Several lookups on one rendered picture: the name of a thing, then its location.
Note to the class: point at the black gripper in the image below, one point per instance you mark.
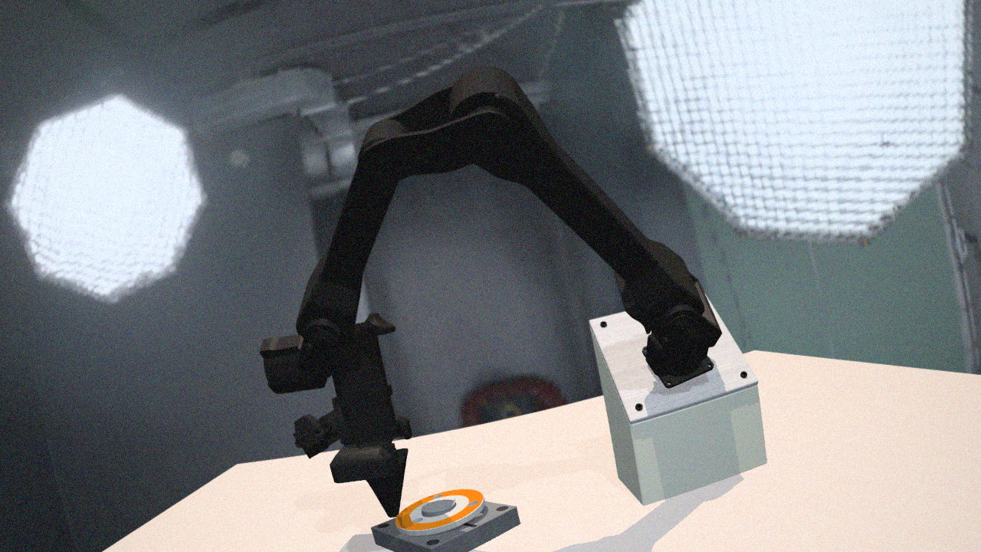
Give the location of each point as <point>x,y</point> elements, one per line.
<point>372,455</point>

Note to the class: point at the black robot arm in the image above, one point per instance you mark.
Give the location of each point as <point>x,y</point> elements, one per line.
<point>486,119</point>

